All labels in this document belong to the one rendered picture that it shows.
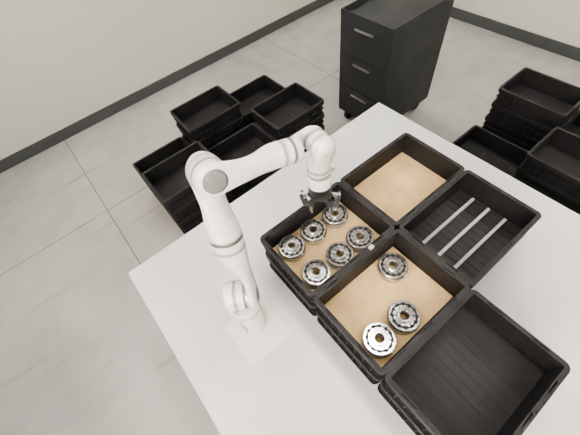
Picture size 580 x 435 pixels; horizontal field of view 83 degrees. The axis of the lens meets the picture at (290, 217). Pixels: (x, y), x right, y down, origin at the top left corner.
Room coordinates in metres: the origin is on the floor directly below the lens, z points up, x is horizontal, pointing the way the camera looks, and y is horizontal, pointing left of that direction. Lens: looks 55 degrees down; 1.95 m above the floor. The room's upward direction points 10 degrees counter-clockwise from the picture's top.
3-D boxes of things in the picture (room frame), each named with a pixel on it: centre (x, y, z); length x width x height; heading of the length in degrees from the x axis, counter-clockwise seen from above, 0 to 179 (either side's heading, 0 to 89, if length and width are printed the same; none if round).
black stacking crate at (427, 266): (0.35, -0.27, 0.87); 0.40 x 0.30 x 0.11; 120
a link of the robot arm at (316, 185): (0.69, -0.12, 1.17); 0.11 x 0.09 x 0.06; 165
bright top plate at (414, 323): (0.29, -0.30, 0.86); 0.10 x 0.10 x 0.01
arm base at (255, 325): (0.41, 0.20, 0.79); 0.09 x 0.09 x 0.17; 20
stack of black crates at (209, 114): (1.96, 0.43, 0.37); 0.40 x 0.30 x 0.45; 121
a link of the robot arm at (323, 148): (0.66, -0.12, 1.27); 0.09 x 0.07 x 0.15; 22
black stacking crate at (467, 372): (0.09, -0.42, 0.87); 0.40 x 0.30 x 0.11; 120
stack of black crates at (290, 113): (1.83, -0.12, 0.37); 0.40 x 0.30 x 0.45; 121
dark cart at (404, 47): (2.27, -0.95, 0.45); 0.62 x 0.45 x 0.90; 121
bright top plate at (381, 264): (0.47, -0.33, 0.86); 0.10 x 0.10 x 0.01
